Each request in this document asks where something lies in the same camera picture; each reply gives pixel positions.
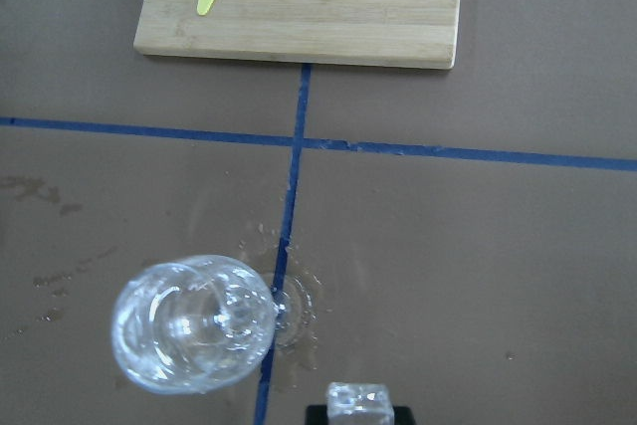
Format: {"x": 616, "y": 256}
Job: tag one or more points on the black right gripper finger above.
{"x": 316, "y": 414}

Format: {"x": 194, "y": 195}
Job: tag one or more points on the single clear ice cube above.
{"x": 359, "y": 403}

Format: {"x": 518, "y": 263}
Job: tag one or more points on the clear wine glass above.
{"x": 202, "y": 323}

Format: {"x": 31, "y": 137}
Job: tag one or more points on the bamboo cutting board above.
{"x": 419, "y": 34}

